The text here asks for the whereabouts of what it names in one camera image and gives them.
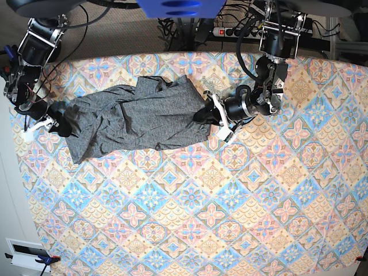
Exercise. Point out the patterned tablecloth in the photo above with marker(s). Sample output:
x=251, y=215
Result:
x=288, y=197

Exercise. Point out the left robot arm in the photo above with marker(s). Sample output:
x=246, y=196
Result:
x=278, y=41

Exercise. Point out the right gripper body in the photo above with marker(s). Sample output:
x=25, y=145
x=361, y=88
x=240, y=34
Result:
x=45, y=117

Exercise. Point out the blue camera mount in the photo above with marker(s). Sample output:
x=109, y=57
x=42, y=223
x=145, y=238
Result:
x=181, y=8

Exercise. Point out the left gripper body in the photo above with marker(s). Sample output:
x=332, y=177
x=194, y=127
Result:
x=214, y=113

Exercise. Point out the blue clamp bottom left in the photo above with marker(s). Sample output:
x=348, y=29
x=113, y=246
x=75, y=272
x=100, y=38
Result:
x=46, y=260

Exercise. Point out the grey t-shirt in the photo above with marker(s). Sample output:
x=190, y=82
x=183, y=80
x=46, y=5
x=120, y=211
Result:
x=153, y=114

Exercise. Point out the red black clamp left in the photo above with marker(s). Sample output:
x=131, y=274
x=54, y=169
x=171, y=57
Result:
x=9, y=64

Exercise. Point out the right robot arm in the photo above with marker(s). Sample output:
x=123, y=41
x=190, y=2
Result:
x=27, y=61

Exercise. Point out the white wall outlet box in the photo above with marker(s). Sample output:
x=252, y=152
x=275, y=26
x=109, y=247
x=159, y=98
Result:
x=24, y=254

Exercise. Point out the clamp bottom right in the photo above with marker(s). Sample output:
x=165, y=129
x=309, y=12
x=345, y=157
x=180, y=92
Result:
x=361, y=259

